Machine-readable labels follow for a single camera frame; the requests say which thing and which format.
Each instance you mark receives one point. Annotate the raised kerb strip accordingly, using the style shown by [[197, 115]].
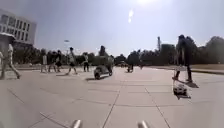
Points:
[[206, 69]]

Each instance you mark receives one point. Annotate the scooter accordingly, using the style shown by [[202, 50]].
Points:
[[102, 71]]

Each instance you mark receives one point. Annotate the person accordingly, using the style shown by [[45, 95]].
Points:
[[86, 62], [8, 61], [58, 61], [71, 60], [183, 55], [102, 54], [44, 62]]

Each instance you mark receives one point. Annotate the white building with dark windows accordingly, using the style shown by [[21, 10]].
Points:
[[16, 30]]

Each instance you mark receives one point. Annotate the row of trees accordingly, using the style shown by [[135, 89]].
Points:
[[206, 51]]

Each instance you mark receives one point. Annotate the robot's own part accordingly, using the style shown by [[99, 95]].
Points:
[[76, 124], [142, 124]]

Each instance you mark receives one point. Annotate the thin tower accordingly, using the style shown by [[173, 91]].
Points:
[[159, 43]]

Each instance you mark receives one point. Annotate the grey paved plaza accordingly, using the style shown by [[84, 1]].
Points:
[[100, 96]]

